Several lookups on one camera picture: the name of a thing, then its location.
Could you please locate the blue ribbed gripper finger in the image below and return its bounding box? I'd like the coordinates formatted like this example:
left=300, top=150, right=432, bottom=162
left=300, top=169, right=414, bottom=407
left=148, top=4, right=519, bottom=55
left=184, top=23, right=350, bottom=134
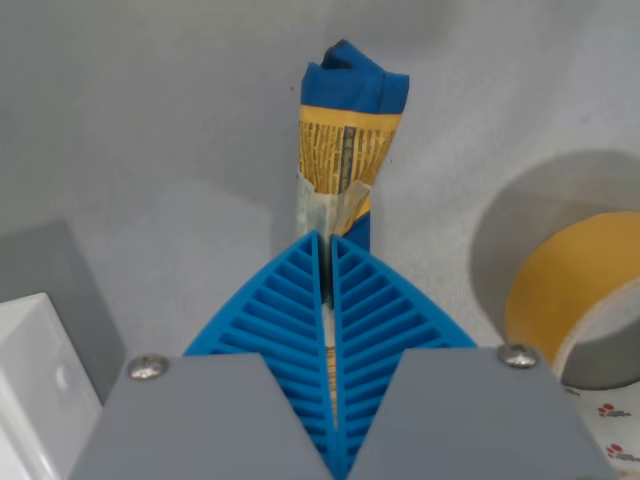
left=331, top=235, right=616, bottom=480
left=67, top=230, right=344, bottom=480

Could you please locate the blue and yellow bag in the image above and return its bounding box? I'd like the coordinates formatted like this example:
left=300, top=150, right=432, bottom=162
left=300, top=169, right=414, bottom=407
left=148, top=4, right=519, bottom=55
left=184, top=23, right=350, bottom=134
left=292, top=39, right=412, bottom=431

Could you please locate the yellow adhesive tape roll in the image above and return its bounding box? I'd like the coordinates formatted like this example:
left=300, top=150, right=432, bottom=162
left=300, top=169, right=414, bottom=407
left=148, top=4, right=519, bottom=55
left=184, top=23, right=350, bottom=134
left=503, top=210, right=640, bottom=479

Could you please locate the white wall socket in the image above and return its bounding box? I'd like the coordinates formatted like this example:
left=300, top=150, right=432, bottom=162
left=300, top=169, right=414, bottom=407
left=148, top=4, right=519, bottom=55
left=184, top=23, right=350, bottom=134
left=0, top=292, right=104, bottom=480

